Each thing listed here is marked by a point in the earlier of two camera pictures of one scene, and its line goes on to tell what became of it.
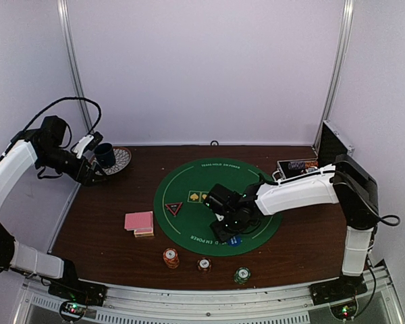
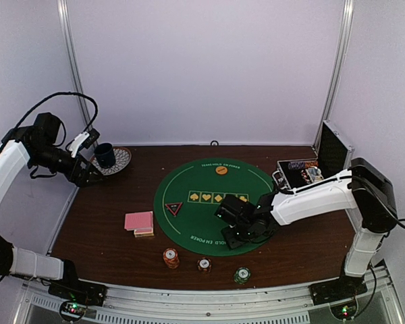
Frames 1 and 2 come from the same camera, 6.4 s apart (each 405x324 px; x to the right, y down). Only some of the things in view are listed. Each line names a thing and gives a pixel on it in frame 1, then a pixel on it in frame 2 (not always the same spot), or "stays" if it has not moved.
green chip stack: [241, 275] stays
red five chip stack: [171, 258] stays
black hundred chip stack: [204, 264] stays
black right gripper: [222, 235] to [232, 241]
